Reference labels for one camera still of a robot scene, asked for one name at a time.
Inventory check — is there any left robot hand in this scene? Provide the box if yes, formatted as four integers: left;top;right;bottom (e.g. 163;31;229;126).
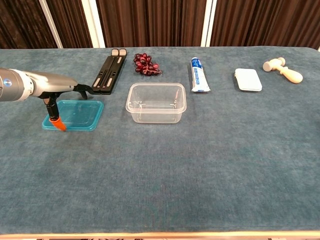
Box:
29;70;96;133

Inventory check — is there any teal plastic lid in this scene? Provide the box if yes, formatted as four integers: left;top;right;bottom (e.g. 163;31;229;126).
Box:
41;99;105;132

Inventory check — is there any clear plastic container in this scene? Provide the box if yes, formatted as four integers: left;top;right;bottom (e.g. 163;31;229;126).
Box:
125;82;188;124

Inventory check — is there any black folding laptop stand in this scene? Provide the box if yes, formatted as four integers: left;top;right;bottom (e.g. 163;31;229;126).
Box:
91;48;128;95

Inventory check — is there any red grape bunch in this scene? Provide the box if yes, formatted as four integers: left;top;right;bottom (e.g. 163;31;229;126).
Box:
133;52;163;77

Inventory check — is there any dark brown curtain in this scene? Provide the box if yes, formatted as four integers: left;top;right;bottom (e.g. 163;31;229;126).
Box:
0;0;320;50

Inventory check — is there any blue table cloth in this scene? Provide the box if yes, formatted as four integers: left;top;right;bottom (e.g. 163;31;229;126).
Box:
0;46;320;235

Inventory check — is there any white blue toothpaste tube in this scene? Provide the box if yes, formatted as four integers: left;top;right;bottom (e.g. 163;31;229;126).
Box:
190;56;211;93

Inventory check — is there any wooden toy mallet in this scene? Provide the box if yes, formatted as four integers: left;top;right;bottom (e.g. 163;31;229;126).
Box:
262;57;304;84

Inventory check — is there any thin grey frame post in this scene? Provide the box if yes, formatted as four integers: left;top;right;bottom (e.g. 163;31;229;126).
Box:
38;0;64;49

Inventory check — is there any white frame post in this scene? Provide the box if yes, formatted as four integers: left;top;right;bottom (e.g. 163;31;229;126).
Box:
200;0;218;48
81;0;107;49

